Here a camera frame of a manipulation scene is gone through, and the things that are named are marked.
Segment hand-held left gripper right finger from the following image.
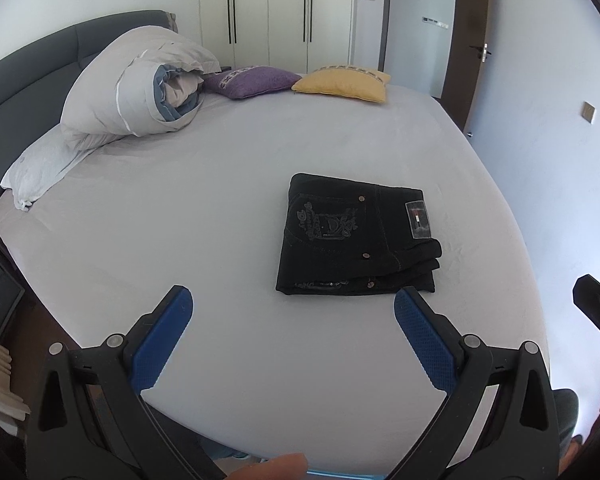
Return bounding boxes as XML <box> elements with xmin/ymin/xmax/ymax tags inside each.
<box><xmin>385</xmin><ymin>286</ymin><xmax>562</xmax><ymax>480</ymax></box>

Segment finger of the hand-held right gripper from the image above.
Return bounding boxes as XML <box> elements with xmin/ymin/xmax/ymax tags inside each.
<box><xmin>572</xmin><ymin>274</ymin><xmax>600</xmax><ymax>387</ymax></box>

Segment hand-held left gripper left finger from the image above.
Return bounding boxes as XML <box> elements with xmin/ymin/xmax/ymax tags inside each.
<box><xmin>25</xmin><ymin>284</ymin><xmax>228</xmax><ymax>480</ymax></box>

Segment black denim pants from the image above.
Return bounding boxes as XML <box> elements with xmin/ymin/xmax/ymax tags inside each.
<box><xmin>275</xmin><ymin>173</ymin><xmax>443</xmax><ymax>296</ymax></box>

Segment person's left hand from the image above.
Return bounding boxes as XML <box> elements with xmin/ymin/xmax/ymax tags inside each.
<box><xmin>228</xmin><ymin>452</ymin><xmax>310</xmax><ymax>480</ymax></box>

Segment bed with white sheet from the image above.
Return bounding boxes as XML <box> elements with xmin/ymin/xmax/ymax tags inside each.
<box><xmin>0</xmin><ymin>80</ymin><xmax>556</xmax><ymax>476</ymax></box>

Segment beige slatted stack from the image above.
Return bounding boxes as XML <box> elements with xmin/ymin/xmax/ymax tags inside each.
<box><xmin>0</xmin><ymin>329</ymin><xmax>32</xmax><ymax>424</ymax></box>

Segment dark nightstand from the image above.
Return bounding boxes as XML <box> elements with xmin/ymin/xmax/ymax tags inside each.
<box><xmin>0</xmin><ymin>246</ymin><xmax>27</xmax><ymax>344</ymax></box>

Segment white pillow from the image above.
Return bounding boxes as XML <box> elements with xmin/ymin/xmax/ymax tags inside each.
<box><xmin>1</xmin><ymin>122</ymin><xmax>98</xmax><ymax>212</ymax></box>

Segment rolled grey duvet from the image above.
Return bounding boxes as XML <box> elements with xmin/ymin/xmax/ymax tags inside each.
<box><xmin>60</xmin><ymin>26</ymin><xmax>222</xmax><ymax>152</ymax></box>

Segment yellow cushion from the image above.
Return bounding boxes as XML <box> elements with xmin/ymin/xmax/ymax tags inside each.
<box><xmin>291</xmin><ymin>64</ymin><xmax>392</xmax><ymax>105</ymax></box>

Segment purple cushion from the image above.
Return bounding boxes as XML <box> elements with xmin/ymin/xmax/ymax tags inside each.
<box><xmin>202</xmin><ymin>65</ymin><xmax>304</xmax><ymax>101</ymax></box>

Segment brown wooden door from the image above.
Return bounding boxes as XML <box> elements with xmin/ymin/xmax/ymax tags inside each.
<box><xmin>442</xmin><ymin>0</ymin><xmax>492</xmax><ymax>134</ymax></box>

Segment grey padded headboard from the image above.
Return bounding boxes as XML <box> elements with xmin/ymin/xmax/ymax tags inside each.
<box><xmin>0</xmin><ymin>9</ymin><xmax>179</xmax><ymax>207</ymax></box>

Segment white wardrobe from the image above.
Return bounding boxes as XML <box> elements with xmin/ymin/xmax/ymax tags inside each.
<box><xmin>197</xmin><ymin>0</ymin><xmax>359</xmax><ymax>77</ymax></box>

